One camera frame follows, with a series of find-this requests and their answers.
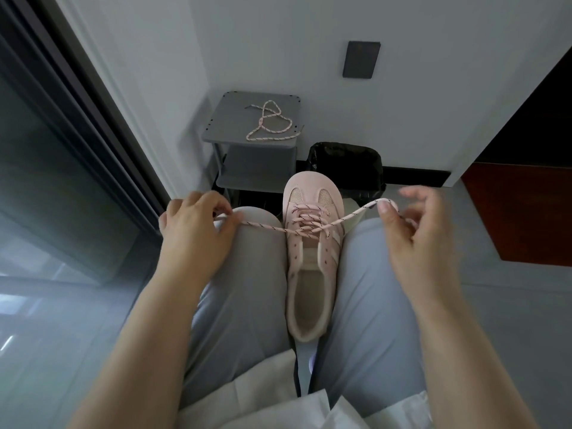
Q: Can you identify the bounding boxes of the person's right hand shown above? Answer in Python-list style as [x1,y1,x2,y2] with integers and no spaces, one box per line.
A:
[377,185,462,309]

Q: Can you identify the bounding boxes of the person's left hand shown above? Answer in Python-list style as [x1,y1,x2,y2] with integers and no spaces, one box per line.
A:
[158,190,245,285]

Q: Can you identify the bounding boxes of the pink speckled laced shoelace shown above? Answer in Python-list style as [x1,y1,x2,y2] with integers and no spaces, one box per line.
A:
[214,198,419,241]

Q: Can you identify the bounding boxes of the person's left forearm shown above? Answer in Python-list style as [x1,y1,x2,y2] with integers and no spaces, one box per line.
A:
[66,263,220,429]

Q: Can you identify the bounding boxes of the person's right forearm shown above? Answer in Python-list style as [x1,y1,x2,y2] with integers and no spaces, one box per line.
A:
[406,281,539,429]

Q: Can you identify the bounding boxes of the bin with black bag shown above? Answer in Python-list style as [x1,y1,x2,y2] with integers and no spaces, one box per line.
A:
[306,142,388,207]

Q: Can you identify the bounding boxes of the grey shelf rack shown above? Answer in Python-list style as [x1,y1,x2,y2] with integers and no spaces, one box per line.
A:
[202,90,303,206]

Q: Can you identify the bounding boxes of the grey trousers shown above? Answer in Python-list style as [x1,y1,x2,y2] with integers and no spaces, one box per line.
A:
[178,205,430,419]

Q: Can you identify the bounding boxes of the pink sneaker with white stripes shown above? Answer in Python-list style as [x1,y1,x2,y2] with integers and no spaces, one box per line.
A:
[282,172,346,344]

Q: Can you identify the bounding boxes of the pink speckled loose shoelace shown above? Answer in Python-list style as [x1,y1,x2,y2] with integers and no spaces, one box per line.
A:
[244,100,303,143]

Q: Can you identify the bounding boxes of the brown wooden panel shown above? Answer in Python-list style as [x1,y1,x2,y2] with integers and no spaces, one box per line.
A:
[460,162,572,268]

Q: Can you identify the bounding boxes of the white shirt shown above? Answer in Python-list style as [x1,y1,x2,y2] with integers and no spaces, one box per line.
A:
[175,350,433,429]

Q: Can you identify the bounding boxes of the dark framed glass window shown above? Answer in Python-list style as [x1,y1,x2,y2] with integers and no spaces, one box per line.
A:
[0,0,171,286]

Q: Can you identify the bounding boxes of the dark wall switch plate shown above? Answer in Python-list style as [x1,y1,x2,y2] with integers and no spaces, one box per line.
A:
[342,40,382,79]

